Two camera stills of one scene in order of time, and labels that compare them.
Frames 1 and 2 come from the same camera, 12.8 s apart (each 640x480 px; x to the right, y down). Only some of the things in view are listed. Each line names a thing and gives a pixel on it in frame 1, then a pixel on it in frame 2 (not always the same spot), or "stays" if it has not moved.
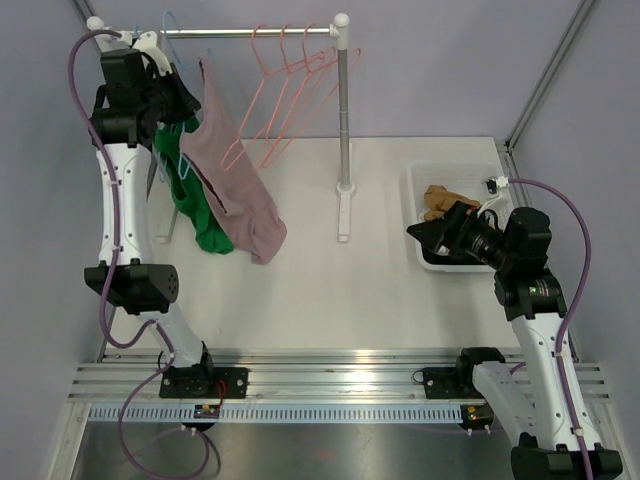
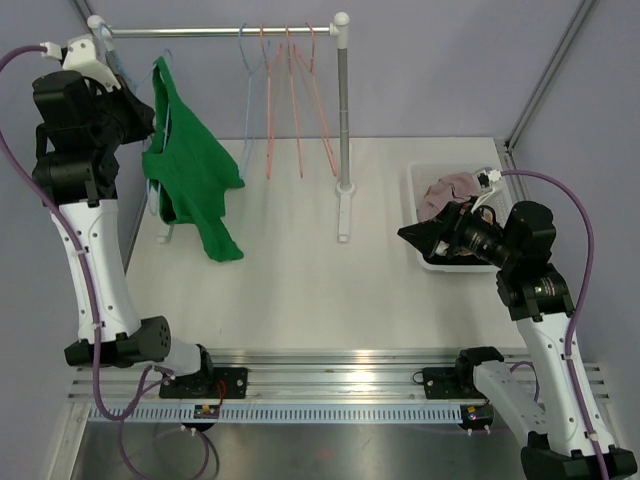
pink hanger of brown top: (257, 95) to (270, 85)
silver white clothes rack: (337, 29) stays
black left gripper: (185, 104) to (141, 115)
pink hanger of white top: (290, 71) to (294, 104)
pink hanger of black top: (316, 85) to (324, 130)
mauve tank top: (211, 142) to (449, 189)
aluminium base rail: (307, 377) stays
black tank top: (448, 256) stays
